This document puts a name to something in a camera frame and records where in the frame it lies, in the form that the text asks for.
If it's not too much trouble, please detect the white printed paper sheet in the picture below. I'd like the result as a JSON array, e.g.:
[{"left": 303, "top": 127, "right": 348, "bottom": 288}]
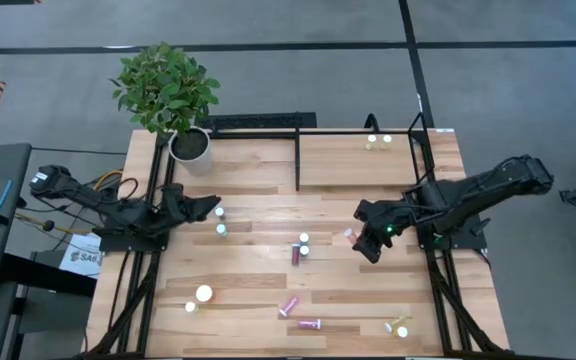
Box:
[{"left": 58, "top": 232, "right": 103, "bottom": 279}]

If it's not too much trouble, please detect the black side cabinet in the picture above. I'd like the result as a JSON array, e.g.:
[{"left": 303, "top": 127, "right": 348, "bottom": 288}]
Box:
[{"left": 0, "top": 249, "right": 98, "bottom": 360}]

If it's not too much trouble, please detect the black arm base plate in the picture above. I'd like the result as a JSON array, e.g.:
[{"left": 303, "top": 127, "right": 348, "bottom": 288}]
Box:
[
  {"left": 416, "top": 214, "right": 488, "bottom": 251},
  {"left": 98, "top": 219, "right": 172, "bottom": 253}
]

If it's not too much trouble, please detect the yellow cable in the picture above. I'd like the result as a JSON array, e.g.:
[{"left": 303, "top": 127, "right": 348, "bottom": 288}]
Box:
[{"left": 92, "top": 169, "right": 124, "bottom": 192}]

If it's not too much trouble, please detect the wooden shelf board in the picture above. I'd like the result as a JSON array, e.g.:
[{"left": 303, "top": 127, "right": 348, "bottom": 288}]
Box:
[{"left": 299, "top": 133, "right": 419, "bottom": 187}]

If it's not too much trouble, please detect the black perforated panel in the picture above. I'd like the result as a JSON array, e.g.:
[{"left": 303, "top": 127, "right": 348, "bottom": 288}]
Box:
[{"left": 199, "top": 111, "right": 318, "bottom": 130}]

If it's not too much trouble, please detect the large orange medicine bottle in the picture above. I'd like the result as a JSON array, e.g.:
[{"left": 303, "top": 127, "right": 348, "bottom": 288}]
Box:
[{"left": 195, "top": 283, "right": 216, "bottom": 305}]

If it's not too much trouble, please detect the green leafy potted tree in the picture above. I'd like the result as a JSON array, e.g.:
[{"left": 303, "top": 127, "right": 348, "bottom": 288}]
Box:
[{"left": 109, "top": 41, "right": 222, "bottom": 136}]

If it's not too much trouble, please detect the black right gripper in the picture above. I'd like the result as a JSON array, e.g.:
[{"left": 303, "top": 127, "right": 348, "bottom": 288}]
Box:
[{"left": 352, "top": 198, "right": 412, "bottom": 265}]

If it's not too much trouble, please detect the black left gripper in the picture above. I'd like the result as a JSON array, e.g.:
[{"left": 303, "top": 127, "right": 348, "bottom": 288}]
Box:
[{"left": 159, "top": 182, "right": 222, "bottom": 235}]

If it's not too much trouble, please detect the black metal rig frame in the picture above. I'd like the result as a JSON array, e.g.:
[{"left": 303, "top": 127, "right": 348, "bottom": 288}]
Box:
[{"left": 81, "top": 112, "right": 517, "bottom": 360}]

